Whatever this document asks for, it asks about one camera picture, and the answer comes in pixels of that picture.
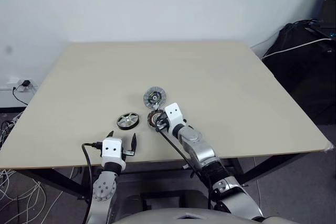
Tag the grey motor housing copper windings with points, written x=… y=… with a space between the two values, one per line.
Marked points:
x=151 y=119

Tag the grey robot torso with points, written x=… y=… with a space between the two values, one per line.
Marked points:
x=157 y=214

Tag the large black bag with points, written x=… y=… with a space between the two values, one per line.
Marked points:
x=302 y=77

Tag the black metal table frame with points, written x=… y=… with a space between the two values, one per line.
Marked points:
x=52 y=179

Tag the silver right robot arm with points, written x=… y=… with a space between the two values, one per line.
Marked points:
x=199 y=148

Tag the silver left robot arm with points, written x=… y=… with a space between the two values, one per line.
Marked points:
x=105 y=187

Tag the grey lid with circuit board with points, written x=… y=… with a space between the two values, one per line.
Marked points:
x=153 y=97

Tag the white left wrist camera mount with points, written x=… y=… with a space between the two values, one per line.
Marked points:
x=111 y=149

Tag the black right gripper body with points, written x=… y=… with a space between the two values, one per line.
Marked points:
x=162 y=122

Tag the black power adapter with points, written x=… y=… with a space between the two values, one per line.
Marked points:
x=26 y=83

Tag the black laptop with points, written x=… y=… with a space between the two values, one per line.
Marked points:
x=328 y=11

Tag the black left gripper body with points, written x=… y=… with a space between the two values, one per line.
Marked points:
x=128 y=152

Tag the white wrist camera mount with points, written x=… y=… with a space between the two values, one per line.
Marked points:
x=173 y=115
x=111 y=149

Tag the silver spoked rotor black rim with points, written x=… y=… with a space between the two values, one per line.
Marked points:
x=127 y=121

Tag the clear tape on table corner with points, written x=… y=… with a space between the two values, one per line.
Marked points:
x=329 y=147

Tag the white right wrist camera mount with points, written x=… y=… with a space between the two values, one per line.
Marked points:
x=173 y=115

